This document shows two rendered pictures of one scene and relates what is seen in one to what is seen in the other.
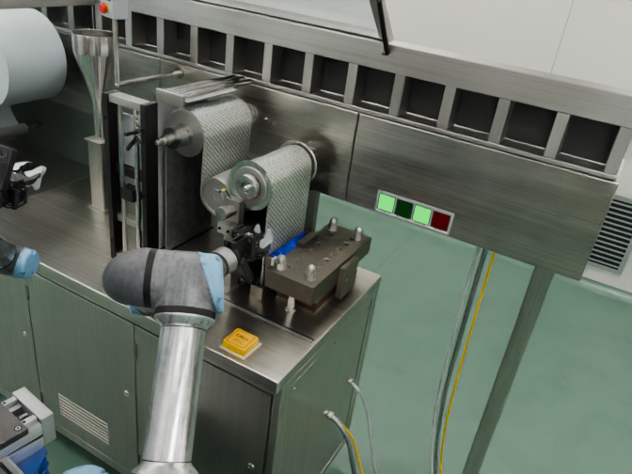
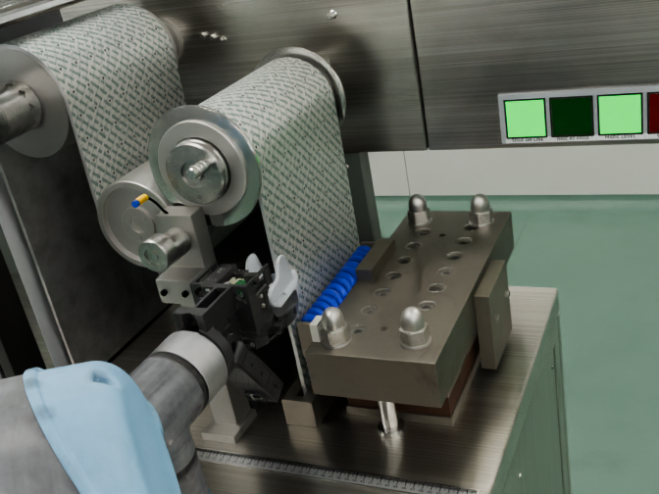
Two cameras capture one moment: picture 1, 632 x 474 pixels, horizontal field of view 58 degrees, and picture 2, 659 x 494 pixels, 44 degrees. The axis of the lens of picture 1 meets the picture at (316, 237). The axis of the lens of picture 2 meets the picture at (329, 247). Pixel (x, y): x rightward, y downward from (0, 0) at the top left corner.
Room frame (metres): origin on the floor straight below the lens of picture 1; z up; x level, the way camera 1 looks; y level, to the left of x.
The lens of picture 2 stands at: (0.61, 0.05, 1.53)
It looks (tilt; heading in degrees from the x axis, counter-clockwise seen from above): 25 degrees down; 2
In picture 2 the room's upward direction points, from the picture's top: 11 degrees counter-clockwise
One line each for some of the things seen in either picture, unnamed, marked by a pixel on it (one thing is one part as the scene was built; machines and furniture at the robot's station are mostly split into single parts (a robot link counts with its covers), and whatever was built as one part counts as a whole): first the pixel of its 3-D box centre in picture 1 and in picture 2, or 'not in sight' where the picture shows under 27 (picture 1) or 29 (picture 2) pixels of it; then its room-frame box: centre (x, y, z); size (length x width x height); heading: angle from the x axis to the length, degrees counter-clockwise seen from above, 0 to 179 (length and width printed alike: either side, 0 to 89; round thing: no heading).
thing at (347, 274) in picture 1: (347, 277); (495, 313); (1.54, -0.12, 0.97); 0.10 x 0.03 x 0.11; 154
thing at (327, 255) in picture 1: (321, 260); (423, 292); (1.56, -0.03, 1.00); 0.40 x 0.16 x 0.06; 154
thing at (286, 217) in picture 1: (286, 220); (316, 228); (1.58, 0.10, 1.11); 0.23 x 0.01 x 0.18; 154
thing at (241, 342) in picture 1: (240, 342); not in sight; (1.22, 0.16, 0.91); 0.07 x 0.07 x 0.02; 64
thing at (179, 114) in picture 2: (250, 185); (203, 167); (1.50, 0.21, 1.25); 0.15 x 0.01 x 0.15; 64
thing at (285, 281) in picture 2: (267, 237); (282, 277); (1.45, 0.14, 1.11); 0.09 x 0.03 x 0.06; 153
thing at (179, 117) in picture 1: (211, 125); (84, 76); (1.72, 0.37, 1.34); 0.25 x 0.14 x 0.14; 154
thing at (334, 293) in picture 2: (290, 246); (341, 287); (1.57, 0.08, 1.03); 0.21 x 0.04 x 0.03; 154
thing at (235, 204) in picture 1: (229, 246); (201, 329); (1.48, 0.25, 1.05); 0.06 x 0.05 x 0.31; 154
